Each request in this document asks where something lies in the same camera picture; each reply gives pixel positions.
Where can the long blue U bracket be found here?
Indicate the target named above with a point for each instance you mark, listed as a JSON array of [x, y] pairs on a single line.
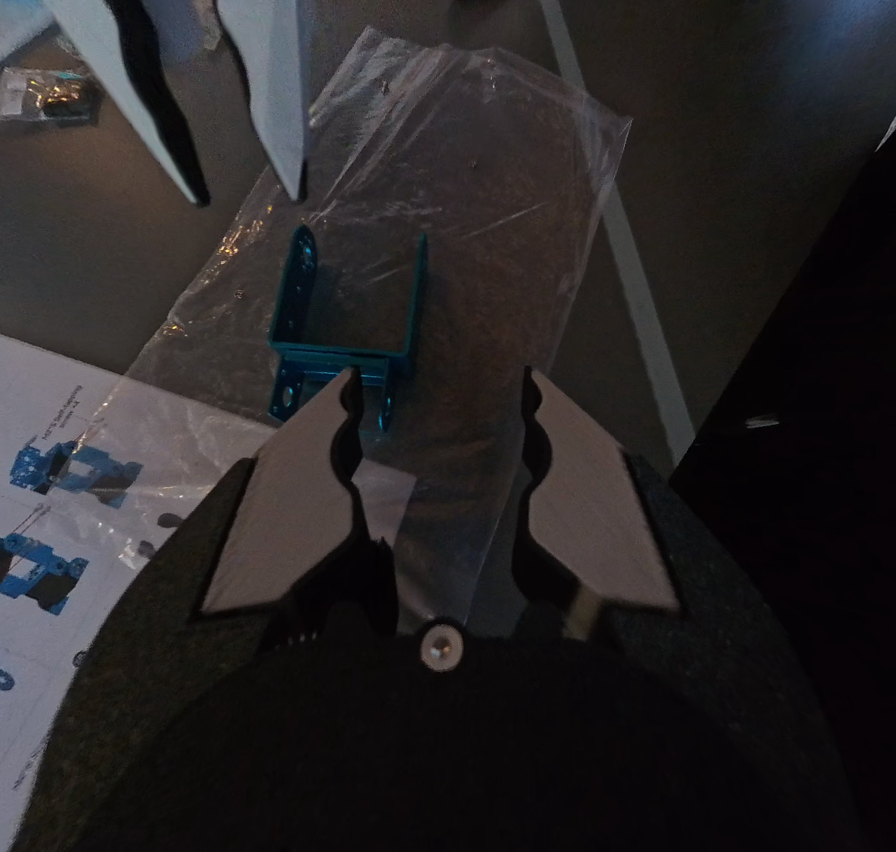
[[290, 306]]

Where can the clear plastic bag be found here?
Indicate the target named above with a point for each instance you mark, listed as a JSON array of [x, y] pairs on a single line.
[[490, 271]]

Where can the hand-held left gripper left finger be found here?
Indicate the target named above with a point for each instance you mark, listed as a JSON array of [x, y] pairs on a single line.
[[280, 516]]

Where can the person's dark clothing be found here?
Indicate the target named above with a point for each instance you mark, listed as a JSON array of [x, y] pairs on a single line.
[[826, 481]]

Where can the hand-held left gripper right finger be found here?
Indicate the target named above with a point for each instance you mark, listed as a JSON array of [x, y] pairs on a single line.
[[602, 516]]

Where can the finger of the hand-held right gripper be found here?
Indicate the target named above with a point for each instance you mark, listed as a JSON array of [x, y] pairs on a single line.
[[269, 61], [70, 19]]

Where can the assembly instruction booklet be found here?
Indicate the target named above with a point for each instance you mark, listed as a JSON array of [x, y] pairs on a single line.
[[56, 586]]

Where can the white foam board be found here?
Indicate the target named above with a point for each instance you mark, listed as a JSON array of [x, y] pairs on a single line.
[[21, 19]]

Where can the short blue U bracket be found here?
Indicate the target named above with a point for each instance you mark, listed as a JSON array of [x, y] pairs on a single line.
[[287, 393]]

